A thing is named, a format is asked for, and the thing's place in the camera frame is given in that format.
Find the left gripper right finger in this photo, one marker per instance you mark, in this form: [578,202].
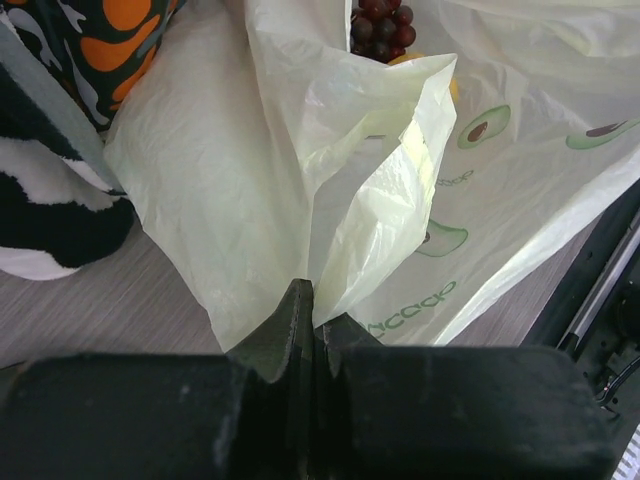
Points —
[339,335]

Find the avocado print plastic bag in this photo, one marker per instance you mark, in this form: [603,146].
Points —
[257,149]

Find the orange grey patterned garment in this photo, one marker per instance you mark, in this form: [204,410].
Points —
[96,50]

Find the black white zebra garment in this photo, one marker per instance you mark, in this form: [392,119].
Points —
[60,209]

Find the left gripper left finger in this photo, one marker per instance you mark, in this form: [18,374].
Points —
[283,341]

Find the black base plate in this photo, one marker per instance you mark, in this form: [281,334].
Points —
[593,313]

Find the dark red fake grapes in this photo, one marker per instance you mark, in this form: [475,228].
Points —
[383,31]

